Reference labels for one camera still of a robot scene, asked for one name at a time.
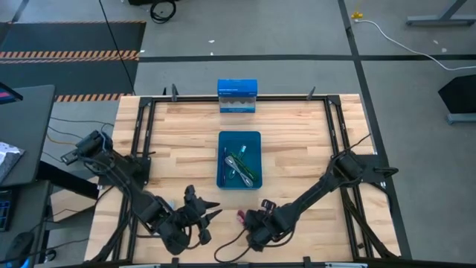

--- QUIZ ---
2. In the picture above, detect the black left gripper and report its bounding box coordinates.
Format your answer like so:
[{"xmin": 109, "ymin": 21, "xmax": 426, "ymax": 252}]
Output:
[{"xmin": 177, "ymin": 185, "xmax": 223, "ymax": 246}]

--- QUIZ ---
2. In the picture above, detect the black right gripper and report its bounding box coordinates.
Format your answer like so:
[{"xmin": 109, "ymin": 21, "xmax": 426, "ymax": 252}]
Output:
[{"xmin": 245, "ymin": 199, "xmax": 295, "ymax": 251}]

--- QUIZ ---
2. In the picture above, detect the green braided USB cable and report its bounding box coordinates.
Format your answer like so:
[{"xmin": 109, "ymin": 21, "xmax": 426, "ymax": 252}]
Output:
[{"xmin": 230, "ymin": 152, "xmax": 260, "ymax": 182}]

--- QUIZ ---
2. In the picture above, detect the teal braided USB cable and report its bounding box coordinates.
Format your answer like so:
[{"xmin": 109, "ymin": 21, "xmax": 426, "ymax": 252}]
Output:
[{"xmin": 228, "ymin": 144, "xmax": 248, "ymax": 179}]

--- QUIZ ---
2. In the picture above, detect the blue plastic bin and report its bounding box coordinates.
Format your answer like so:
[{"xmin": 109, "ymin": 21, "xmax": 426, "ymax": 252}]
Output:
[{"xmin": 216, "ymin": 130, "xmax": 263, "ymax": 191}]

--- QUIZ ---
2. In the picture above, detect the blue cardboard box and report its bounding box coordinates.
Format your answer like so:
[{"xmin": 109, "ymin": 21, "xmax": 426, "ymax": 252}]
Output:
[{"xmin": 216, "ymin": 78, "xmax": 259, "ymax": 114}]

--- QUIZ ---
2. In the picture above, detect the black computer mouse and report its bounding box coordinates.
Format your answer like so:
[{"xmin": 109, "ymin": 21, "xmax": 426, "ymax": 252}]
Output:
[{"xmin": 4, "ymin": 231, "xmax": 35, "ymax": 261}]

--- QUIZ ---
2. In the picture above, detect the dark grey desk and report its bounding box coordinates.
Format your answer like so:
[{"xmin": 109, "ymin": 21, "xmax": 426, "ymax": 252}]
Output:
[{"xmin": 0, "ymin": 84, "xmax": 57, "ymax": 187}]

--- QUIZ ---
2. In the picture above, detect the black keyboard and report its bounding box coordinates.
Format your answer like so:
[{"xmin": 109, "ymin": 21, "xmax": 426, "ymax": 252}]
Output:
[{"xmin": 0, "ymin": 188, "xmax": 16, "ymax": 232}]

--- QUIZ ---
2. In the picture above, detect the patterned grey cloth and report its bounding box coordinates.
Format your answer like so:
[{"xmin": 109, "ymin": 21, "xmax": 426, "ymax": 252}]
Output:
[{"xmin": 0, "ymin": 140, "xmax": 26, "ymax": 184}]

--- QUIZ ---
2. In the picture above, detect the hazard striped black floor mat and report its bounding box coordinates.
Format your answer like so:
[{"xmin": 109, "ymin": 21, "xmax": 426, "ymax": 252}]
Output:
[{"xmin": 0, "ymin": 20, "xmax": 147, "ymax": 103}]

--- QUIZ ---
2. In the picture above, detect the black floor stand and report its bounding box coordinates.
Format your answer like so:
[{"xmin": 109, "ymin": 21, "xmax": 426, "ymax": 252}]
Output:
[{"xmin": 437, "ymin": 74, "xmax": 476, "ymax": 126}]

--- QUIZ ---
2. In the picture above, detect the grey table leg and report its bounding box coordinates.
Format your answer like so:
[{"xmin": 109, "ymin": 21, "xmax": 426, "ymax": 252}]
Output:
[{"xmin": 405, "ymin": 0, "xmax": 476, "ymax": 27}]

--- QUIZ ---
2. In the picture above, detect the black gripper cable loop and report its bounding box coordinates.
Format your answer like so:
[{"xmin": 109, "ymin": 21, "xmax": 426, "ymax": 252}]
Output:
[{"xmin": 213, "ymin": 226, "xmax": 257, "ymax": 264}]

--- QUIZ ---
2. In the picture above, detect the black aluminium table frame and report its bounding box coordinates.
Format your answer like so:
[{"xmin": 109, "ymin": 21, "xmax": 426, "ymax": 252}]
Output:
[{"xmin": 111, "ymin": 92, "xmax": 412, "ymax": 267}]

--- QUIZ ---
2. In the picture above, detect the black hanging cable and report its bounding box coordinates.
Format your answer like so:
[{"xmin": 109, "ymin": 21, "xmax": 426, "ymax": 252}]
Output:
[{"xmin": 97, "ymin": 0, "xmax": 135, "ymax": 96}]

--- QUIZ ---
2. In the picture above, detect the coiled black floor cable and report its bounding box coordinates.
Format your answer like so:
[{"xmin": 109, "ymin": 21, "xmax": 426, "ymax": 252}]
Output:
[{"xmin": 149, "ymin": 0, "xmax": 178, "ymax": 25}]

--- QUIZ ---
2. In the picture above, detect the white floor cable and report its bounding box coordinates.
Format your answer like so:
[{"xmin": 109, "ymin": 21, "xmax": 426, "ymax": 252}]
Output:
[{"xmin": 353, "ymin": 18, "xmax": 476, "ymax": 71}]

